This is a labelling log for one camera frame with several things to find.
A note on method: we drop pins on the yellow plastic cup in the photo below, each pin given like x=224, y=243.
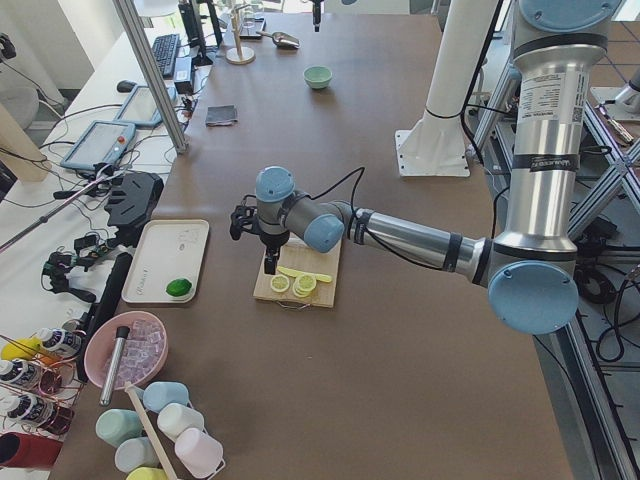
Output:
x=147, y=473

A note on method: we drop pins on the black keyboard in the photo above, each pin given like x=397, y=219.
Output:
x=165, y=50

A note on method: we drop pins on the teach pendant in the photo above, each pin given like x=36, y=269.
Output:
x=140, y=109
x=103, y=142

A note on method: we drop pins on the pink bowl with ice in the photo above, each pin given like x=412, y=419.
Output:
x=145, y=349

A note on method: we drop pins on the near teach pendant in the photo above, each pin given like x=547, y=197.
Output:
x=103, y=142

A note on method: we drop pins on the wooden mug tree stand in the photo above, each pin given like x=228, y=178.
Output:
x=243, y=21

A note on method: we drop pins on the steel scoop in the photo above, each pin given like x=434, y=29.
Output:
x=281, y=40

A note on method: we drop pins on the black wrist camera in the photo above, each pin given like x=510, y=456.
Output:
x=244, y=219

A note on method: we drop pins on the black computer mouse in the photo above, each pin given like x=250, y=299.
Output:
x=125, y=86

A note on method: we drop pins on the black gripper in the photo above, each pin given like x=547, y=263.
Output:
x=273, y=242

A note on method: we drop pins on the far teach pendant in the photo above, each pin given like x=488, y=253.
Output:
x=140, y=109

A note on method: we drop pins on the steel muddler tool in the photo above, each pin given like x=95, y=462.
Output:
x=122, y=334

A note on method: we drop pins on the black perforated bracket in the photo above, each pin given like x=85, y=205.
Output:
x=132, y=200

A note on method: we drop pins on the lemon slice near handle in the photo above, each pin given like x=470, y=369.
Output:
x=279, y=283

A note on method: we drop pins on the yellow lemon fruit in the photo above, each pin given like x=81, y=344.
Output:
x=25, y=348

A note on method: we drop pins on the red cup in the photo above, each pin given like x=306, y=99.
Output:
x=20, y=450

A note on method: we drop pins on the white plastic cup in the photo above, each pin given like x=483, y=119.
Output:
x=176, y=418

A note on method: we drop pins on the yellow plastic knife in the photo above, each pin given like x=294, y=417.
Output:
x=298, y=273

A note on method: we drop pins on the cream rabbit tray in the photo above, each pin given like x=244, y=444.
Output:
x=167, y=249

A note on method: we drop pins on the black cylinder tube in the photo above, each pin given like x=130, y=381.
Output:
x=105, y=309

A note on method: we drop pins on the grey folded cloth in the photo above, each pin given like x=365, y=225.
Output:
x=224, y=115

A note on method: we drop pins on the green ceramic bowl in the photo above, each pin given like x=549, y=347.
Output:
x=317, y=77

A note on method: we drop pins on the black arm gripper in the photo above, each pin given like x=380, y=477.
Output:
x=316, y=11

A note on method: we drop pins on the pink plastic cup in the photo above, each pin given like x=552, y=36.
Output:
x=200, y=453

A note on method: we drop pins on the grey blue plastic cup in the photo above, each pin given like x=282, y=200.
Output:
x=134, y=453

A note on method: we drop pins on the aluminium frame post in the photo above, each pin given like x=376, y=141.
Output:
x=134, y=29

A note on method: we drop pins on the green plastic cup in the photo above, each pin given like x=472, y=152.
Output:
x=115, y=426

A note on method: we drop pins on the lemon slice far side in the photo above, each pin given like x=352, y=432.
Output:
x=304, y=285

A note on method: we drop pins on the green lime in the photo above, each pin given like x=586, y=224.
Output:
x=178, y=287

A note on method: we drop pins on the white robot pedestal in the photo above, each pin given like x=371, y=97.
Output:
x=435, y=146

